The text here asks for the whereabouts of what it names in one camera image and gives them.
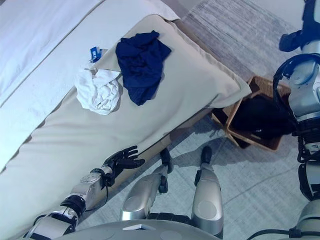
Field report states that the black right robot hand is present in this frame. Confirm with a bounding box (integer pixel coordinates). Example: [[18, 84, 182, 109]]
[[279, 0, 320, 52]]

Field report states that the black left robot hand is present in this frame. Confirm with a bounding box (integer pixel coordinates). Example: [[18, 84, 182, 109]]
[[107, 145, 146, 176]]

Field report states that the dark blue garment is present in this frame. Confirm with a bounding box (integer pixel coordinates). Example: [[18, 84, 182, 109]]
[[115, 29, 172, 106]]

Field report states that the black garment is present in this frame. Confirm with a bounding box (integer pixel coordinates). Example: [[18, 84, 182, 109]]
[[231, 97, 297, 141]]

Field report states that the bed with beige cover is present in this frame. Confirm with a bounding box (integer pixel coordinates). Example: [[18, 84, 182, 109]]
[[0, 16, 252, 238]]

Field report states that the small brown wicker basket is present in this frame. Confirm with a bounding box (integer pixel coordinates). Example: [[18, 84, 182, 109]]
[[211, 103, 251, 148]]

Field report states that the white textured bed cover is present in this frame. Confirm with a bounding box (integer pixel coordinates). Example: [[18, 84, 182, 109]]
[[0, 0, 181, 173]]

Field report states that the large brown wicker basket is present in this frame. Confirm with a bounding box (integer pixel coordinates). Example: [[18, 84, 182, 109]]
[[226, 75, 292, 152]]

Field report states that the silver left robot leg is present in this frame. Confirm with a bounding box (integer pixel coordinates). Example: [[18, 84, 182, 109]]
[[119, 147, 174, 222]]

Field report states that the silver robot leg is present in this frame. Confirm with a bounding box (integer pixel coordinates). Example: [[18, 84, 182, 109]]
[[193, 145, 225, 240], [119, 147, 174, 222]]

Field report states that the crumpled white garment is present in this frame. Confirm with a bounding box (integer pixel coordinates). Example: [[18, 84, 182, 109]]
[[74, 62, 122, 116]]

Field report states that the grey robot torso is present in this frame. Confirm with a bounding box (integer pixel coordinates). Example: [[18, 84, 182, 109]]
[[66, 212, 201, 240]]

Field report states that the silver right robot leg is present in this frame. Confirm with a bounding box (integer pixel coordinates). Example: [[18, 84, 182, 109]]
[[193, 145, 225, 240]]

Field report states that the small blue tag packet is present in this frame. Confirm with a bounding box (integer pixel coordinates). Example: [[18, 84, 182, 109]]
[[89, 46, 105, 63]]

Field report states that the large grey area rug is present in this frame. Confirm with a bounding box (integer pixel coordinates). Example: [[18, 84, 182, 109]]
[[82, 0, 320, 240]]

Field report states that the smooth white duvet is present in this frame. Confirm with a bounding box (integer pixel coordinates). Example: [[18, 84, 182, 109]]
[[0, 0, 105, 106]]

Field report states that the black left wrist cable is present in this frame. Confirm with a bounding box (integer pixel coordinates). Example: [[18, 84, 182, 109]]
[[102, 172, 113, 211]]

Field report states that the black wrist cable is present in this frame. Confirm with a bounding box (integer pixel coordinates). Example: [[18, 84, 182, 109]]
[[272, 58, 305, 133], [102, 172, 113, 211]]

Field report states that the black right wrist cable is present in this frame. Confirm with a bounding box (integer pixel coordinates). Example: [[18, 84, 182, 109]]
[[272, 58, 305, 133]]

